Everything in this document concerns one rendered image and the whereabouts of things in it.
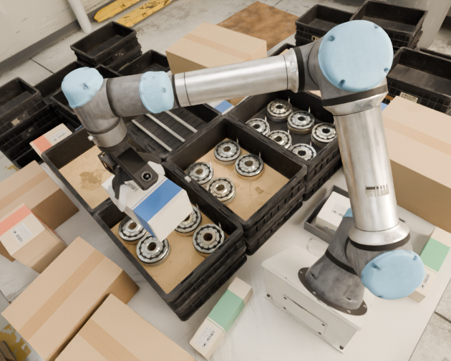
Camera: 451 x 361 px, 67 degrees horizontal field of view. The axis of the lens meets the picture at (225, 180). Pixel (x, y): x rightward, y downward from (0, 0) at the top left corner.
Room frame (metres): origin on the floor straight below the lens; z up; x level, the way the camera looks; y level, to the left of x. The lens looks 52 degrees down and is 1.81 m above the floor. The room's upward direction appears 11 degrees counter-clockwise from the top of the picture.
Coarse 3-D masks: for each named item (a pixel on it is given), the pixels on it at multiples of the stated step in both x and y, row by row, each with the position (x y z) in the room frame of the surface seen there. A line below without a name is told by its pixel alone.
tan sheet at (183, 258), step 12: (192, 204) 0.68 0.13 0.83; (204, 216) 0.62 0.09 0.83; (120, 240) 0.60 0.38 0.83; (168, 240) 0.56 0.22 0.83; (180, 240) 0.55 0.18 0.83; (192, 240) 0.54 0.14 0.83; (132, 252) 0.54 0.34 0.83; (180, 252) 0.51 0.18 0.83; (192, 252) 0.50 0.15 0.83; (144, 264) 0.49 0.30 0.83; (168, 264) 0.47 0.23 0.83; (180, 264) 0.47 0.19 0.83; (192, 264) 0.46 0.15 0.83; (156, 276) 0.44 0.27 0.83; (168, 276) 0.43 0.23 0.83; (180, 276) 0.43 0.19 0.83; (168, 288) 0.40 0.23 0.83
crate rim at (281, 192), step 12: (216, 120) 0.97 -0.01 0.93; (228, 120) 0.96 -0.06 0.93; (204, 132) 0.92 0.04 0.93; (252, 132) 0.87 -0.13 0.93; (288, 156) 0.73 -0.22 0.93; (192, 180) 0.70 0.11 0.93; (288, 180) 0.63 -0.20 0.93; (204, 192) 0.65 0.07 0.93; (276, 192) 0.59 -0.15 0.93; (264, 204) 0.56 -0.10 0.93; (252, 216) 0.53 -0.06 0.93
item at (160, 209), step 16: (112, 176) 0.61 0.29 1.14; (160, 176) 0.57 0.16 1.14; (128, 192) 0.54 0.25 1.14; (144, 192) 0.53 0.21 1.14; (160, 192) 0.52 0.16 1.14; (176, 192) 0.51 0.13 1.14; (128, 208) 0.50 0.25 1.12; (144, 208) 0.48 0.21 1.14; (160, 208) 0.47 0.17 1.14; (176, 208) 0.48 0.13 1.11; (192, 208) 0.51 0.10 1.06; (144, 224) 0.47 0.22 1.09; (160, 224) 0.45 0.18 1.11; (176, 224) 0.47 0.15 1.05; (160, 240) 0.44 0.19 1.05
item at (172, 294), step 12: (168, 168) 0.78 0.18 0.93; (108, 204) 0.68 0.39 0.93; (216, 204) 0.59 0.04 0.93; (96, 216) 0.64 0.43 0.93; (228, 216) 0.54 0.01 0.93; (108, 228) 0.58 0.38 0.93; (240, 228) 0.49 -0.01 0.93; (228, 240) 0.46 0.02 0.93; (216, 252) 0.43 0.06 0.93; (204, 264) 0.40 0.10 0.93; (144, 276) 0.40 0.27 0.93; (192, 276) 0.38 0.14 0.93; (156, 288) 0.36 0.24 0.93; (180, 288) 0.35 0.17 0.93; (168, 300) 0.33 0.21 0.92
